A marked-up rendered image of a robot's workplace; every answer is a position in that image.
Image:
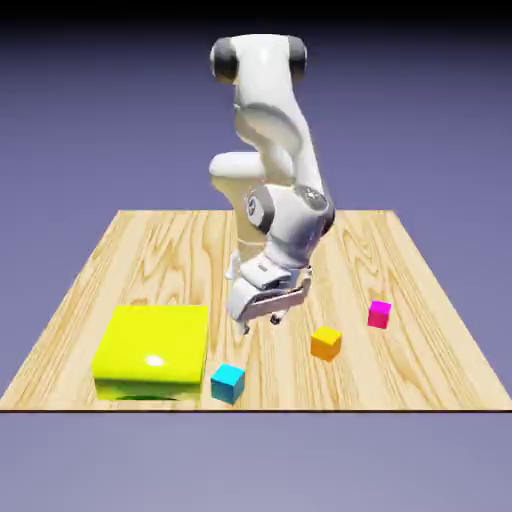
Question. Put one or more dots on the small cyan cube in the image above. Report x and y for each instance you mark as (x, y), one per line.
(227, 382)

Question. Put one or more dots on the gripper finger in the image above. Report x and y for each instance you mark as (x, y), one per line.
(245, 328)
(276, 317)

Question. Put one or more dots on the large yellow box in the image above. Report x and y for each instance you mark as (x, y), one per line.
(152, 348)

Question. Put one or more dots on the small pink cube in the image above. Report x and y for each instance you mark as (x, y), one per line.
(378, 314)

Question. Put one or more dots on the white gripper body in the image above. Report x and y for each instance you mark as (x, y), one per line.
(244, 298)

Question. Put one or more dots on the small orange cube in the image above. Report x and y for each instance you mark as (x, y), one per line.
(325, 343)

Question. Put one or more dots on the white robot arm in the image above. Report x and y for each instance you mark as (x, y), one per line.
(276, 152)

